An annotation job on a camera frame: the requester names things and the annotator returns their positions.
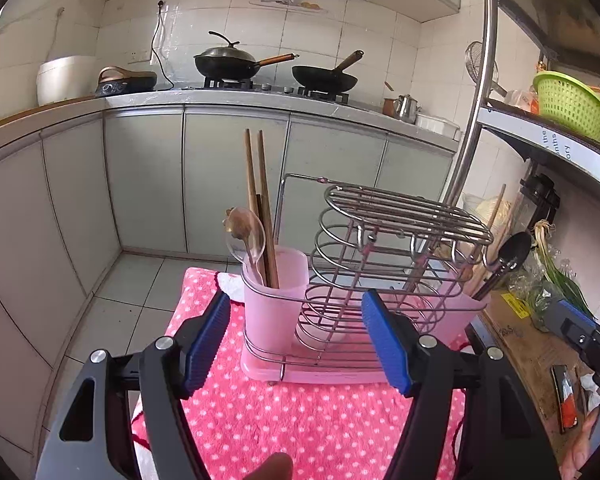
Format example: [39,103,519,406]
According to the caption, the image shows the green plastic basket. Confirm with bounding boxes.
[532,70,600,144]

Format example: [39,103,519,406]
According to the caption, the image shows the black power cable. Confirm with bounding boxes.
[149,1,177,92]

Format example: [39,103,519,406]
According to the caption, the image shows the metal skimmer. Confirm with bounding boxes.
[464,41,509,99]

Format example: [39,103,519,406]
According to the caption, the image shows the person's right hand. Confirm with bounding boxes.
[559,402,600,480]

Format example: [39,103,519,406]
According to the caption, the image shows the plastic bag of greens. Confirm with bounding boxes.
[509,260,557,334]

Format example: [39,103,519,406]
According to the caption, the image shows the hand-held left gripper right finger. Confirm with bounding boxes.
[361,289,563,480]

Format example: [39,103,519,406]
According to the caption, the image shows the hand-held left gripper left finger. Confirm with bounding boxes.
[35,290,232,480]

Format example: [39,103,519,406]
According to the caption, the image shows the metal kettle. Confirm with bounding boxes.
[383,93,424,124]

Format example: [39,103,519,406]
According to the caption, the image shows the napa cabbage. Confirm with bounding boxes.
[471,195,514,242]

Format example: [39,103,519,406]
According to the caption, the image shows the black frying pan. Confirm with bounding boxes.
[292,49,365,94]

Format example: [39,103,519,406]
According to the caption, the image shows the person's left hand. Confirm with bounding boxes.
[241,452,295,480]

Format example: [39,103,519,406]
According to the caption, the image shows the clear wall shelf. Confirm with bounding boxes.
[249,0,329,14]

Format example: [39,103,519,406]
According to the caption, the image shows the pink dotted towel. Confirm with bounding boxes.
[129,266,482,480]

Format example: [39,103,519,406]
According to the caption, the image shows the white rice cooker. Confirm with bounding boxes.
[35,55,101,107]

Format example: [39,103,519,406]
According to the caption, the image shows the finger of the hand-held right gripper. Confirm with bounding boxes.
[545,297,597,341]

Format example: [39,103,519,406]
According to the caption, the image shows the clear plastic spoon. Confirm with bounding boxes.
[224,207,269,284]

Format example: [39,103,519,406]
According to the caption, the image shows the white tissue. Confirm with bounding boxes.
[577,372,600,412]

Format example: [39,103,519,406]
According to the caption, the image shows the black electric cooker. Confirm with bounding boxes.
[94,65,159,99]

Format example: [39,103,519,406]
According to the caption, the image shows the white lidded container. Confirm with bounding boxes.
[415,113,462,139]

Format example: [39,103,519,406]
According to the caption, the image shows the metal shelf rack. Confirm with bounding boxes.
[446,0,600,208]

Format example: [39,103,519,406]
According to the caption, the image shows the orange white bag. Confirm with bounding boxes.
[505,87,539,114]

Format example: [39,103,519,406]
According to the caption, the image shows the small brown spoon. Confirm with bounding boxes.
[223,207,254,241]

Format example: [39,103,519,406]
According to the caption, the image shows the grey lower kitchen cabinets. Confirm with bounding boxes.
[0,104,457,463]

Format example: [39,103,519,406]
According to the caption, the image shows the black phone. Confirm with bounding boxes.
[551,363,580,436]

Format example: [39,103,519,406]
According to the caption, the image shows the black spoon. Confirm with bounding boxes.
[474,231,534,302]

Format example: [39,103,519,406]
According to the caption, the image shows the wire utensil rack pink cups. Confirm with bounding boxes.
[240,172,496,387]

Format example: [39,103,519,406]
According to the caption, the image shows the black wok with lid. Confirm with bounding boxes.
[193,30,301,82]

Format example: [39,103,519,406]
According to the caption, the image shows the green onions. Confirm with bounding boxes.
[531,220,599,322]

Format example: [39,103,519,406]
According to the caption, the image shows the gas stove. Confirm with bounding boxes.
[201,77,354,104]

